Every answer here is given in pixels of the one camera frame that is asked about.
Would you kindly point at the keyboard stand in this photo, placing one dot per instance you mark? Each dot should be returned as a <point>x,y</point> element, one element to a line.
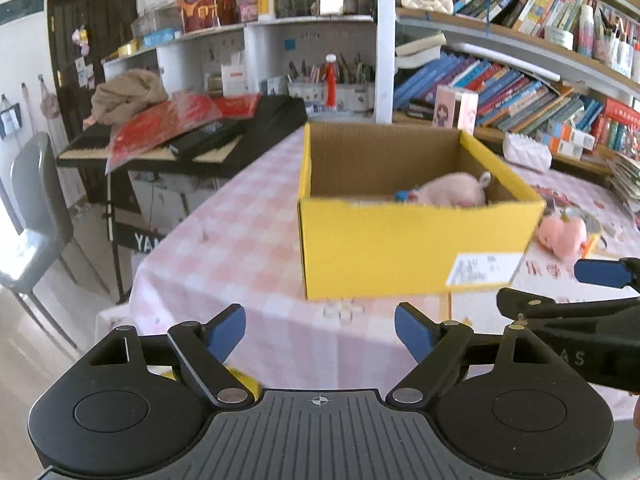
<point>117,230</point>

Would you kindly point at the printed table mat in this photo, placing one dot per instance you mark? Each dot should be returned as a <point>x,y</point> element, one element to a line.
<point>550,280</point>

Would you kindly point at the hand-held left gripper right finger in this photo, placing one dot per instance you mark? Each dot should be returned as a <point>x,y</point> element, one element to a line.
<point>412,330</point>

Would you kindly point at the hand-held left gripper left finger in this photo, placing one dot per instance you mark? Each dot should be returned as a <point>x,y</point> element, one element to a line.
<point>225,330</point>

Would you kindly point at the pen container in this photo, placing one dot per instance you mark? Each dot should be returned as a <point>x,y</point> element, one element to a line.
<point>310,92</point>

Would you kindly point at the white side shelf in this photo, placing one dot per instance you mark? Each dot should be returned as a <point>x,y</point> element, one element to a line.
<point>190,60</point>

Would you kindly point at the red boxed book set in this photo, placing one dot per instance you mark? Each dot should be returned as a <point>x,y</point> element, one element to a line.
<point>622,125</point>

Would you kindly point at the red plastic packets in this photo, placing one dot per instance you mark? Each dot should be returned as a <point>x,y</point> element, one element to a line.
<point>160,125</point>

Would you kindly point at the pink bottle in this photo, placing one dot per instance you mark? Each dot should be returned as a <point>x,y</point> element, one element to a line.
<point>586,32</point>

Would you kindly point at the blue plastic packet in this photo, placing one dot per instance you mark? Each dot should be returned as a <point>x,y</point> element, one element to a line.
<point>404,196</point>

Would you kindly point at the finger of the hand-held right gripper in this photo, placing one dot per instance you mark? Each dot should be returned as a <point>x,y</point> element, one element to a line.
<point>530,305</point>
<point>597,271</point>

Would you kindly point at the black electronic keyboard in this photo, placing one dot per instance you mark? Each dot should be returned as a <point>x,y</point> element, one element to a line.
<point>270,120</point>

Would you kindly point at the stack of papers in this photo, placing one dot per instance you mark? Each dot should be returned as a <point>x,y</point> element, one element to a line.
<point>627,177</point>

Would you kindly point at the white yellow bottle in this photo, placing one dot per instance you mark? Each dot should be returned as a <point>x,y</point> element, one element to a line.
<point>266,2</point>

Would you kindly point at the yellow object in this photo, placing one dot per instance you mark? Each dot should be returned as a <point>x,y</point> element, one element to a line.
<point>242,381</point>

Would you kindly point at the small pink plush toy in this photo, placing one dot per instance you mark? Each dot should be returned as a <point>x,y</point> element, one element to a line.
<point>562,235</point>

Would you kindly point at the brown cloth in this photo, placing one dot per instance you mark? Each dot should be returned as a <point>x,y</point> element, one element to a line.
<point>130,95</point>

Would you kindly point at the white bookshelf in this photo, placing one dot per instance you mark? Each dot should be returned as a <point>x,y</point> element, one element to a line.
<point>385,60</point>

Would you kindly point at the white tissue box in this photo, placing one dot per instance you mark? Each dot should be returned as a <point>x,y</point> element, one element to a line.
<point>527,152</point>

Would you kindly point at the pink plush pig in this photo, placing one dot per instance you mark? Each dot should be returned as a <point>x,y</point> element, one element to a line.
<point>450,190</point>

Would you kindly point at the fortune god figure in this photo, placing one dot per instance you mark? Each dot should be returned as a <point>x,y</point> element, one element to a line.
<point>205,2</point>

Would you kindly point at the pink checked tablecloth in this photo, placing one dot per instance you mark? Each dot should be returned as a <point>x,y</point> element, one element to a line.
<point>225,240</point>

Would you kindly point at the pink printed cylinder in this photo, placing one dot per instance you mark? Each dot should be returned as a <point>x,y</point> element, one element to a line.
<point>455,107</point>

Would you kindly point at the grey chair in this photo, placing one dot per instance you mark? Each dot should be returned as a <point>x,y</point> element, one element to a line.
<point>35,210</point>

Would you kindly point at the row of blue books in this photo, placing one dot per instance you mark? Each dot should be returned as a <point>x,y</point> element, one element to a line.
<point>500,95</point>

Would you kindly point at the orange white box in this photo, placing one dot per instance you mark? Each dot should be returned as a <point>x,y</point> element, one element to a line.
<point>565,151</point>
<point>570,141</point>

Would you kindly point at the dark door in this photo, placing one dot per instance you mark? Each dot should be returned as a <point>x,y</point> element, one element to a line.
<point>85,5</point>

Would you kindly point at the yellow cardboard box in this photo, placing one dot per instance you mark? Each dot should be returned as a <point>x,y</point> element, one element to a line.
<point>390,250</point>

